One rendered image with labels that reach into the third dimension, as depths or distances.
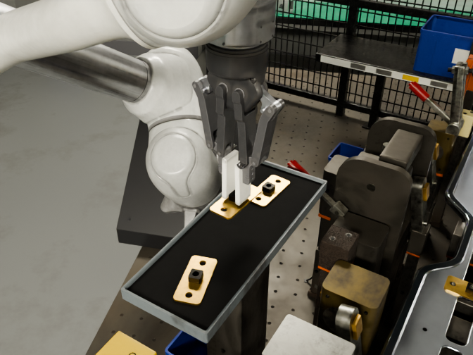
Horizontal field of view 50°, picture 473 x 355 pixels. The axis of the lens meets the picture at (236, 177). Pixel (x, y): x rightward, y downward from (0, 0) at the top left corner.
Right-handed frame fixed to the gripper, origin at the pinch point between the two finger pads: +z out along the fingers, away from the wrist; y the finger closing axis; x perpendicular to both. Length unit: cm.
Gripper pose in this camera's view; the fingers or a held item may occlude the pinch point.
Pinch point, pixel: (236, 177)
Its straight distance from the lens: 71.5
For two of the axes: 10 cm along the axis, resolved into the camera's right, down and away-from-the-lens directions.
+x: 5.9, -4.7, 6.6
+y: 8.1, 3.5, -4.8
